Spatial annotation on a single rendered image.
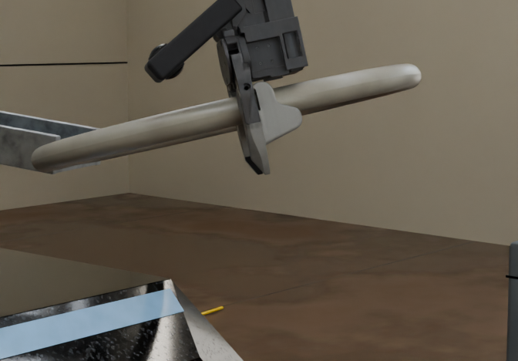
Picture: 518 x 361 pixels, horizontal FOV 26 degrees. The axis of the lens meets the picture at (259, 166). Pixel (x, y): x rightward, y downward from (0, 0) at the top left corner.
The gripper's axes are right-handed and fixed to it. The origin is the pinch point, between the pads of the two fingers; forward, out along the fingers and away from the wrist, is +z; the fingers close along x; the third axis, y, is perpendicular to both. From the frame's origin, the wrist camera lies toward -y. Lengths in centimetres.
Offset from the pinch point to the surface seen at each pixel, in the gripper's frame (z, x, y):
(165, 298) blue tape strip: 15.6, 34.4, -11.3
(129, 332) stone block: 18.0, 27.4, -16.7
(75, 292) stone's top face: 11.9, 30.7, -22.4
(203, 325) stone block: 21.2, 40.2, -6.7
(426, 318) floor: 87, 350, 102
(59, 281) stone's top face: 10.6, 37.9, -24.6
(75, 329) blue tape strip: 15.6, 23.2, -23.0
